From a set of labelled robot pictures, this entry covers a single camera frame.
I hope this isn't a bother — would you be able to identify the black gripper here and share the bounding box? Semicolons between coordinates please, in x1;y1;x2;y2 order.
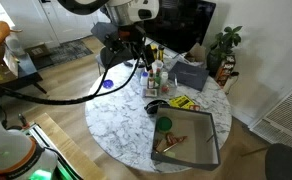
103;25;155;70

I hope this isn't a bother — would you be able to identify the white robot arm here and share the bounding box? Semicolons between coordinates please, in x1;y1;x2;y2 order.
0;0;159;180

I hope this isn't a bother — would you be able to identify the clear plastic cup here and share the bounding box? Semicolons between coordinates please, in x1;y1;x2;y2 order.
152;60;164;72

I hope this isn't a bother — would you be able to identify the clear storage container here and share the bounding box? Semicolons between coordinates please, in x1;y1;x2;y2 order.
143;72;177;98

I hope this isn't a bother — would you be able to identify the white bottle blue cap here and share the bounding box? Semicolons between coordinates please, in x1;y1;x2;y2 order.
140;72;148;86

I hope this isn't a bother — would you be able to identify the black television screen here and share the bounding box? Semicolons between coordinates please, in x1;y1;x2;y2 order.
144;0;216;53

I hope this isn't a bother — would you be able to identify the blue round lid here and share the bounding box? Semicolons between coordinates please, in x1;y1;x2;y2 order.
103;79;114;89

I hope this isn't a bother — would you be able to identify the patterned floor rug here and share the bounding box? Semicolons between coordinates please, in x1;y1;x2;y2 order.
32;40;92;70

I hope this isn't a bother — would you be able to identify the round marble table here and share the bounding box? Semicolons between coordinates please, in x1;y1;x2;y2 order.
85;64;232;173

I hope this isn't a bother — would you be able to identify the dark grey Universal Thread box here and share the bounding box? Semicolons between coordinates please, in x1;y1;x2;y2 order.
168;61;209;91

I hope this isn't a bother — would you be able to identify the yellow printed packet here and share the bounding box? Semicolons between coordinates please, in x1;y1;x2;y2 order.
169;95;200;111

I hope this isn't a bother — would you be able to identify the green round lid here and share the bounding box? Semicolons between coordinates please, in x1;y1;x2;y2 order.
156;117;172;132

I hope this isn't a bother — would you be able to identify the potted green plant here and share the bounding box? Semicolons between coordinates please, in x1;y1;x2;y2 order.
207;26;242;77

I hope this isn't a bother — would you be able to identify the orange snack box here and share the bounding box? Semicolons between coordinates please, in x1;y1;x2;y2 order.
215;55;236;88

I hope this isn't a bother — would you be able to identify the white floor vent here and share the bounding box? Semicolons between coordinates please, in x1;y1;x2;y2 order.
249;91;292;147

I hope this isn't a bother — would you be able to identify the black chair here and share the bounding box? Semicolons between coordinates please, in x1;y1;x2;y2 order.
265;143;292;180

